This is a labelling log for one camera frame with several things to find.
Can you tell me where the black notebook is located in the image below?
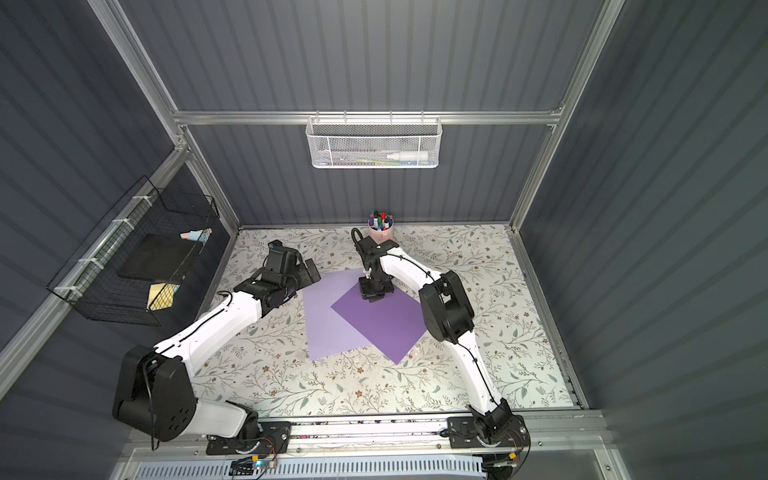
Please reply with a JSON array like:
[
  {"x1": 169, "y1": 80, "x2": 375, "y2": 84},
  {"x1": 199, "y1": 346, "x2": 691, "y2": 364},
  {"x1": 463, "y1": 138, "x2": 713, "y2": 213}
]
[{"x1": 117, "y1": 234, "x2": 203, "y2": 282}]

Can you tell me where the white perforated vent panel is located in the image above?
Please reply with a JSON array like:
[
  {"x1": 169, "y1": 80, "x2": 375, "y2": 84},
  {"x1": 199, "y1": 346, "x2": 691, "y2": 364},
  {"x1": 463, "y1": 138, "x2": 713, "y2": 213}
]
[{"x1": 132, "y1": 455, "x2": 487, "y2": 479}]

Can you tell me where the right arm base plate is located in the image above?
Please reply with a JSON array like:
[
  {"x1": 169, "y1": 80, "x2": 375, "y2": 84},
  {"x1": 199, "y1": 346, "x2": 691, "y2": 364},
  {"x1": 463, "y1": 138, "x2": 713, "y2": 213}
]
[{"x1": 440, "y1": 414, "x2": 531, "y2": 452}]

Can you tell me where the aluminium front rail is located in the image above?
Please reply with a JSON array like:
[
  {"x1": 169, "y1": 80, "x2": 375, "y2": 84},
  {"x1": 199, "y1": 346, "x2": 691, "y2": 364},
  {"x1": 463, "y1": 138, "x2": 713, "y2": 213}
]
[{"x1": 118, "y1": 409, "x2": 616, "y2": 461}]

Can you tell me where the dark purple paper sheet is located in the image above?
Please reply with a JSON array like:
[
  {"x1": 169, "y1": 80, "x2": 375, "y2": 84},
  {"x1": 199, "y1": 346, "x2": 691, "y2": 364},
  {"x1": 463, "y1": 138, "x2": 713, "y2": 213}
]
[{"x1": 331, "y1": 287, "x2": 426, "y2": 364}]

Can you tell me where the pastel sticky note stack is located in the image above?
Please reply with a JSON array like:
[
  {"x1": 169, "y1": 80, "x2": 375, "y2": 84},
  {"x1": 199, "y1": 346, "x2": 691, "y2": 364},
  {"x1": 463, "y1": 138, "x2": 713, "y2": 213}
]
[{"x1": 180, "y1": 228, "x2": 212, "y2": 243}]

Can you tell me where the yellow sticky note pad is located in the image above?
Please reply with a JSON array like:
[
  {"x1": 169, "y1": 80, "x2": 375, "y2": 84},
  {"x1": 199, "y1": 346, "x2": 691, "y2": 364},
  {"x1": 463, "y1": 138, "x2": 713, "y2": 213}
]
[{"x1": 147, "y1": 283, "x2": 179, "y2": 311}]

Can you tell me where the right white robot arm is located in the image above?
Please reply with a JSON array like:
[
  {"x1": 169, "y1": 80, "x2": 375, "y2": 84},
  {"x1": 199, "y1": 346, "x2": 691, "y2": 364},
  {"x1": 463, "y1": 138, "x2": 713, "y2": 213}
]
[{"x1": 350, "y1": 227, "x2": 513, "y2": 446}]

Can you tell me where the white wire mesh basket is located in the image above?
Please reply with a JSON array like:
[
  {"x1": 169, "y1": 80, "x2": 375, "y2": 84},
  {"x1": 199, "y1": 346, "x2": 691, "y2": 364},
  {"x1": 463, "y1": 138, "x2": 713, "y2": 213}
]
[{"x1": 305, "y1": 118, "x2": 443, "y2": 169}]

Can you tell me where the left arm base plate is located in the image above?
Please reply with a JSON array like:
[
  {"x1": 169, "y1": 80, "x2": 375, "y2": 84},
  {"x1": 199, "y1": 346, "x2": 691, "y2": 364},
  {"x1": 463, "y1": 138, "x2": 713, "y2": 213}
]
[{"x1": 205, "y1": 421, "x2": 292, "y2": 457}]

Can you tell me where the white marker in basket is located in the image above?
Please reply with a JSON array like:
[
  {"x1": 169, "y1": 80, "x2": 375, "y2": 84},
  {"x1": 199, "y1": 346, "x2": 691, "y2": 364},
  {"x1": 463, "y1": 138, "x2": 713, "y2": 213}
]
[{"x1": 386, "y1": 151, "x2": 429, "y2": 164}]

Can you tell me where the light lavender paper sheet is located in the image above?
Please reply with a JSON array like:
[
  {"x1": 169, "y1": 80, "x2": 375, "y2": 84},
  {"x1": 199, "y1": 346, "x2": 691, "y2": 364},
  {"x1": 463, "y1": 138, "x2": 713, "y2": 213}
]
[{"x1": 301, "y1": 269, "x2": 370, "y2": 361}]

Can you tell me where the black wire wall basket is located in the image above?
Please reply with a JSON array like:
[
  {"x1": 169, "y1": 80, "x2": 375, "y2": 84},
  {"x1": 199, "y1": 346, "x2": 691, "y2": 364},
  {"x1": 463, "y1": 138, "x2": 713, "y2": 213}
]
[{"x1": 47, "y1": 182, "x2": 219, "y2": 327}]

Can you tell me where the pink pen cup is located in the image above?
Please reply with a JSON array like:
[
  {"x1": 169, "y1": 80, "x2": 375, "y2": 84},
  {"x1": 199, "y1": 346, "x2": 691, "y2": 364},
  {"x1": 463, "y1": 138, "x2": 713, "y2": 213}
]
[{"x1": 368, "y1": 210, "x2": 394, "y2": 244}]

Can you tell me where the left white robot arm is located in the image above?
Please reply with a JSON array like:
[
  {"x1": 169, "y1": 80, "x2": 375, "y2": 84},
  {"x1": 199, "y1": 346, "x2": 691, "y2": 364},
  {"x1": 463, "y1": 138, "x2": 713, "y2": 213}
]
[{"x1": 112, "y1": 240, "x2": 321, "y2": 446}]

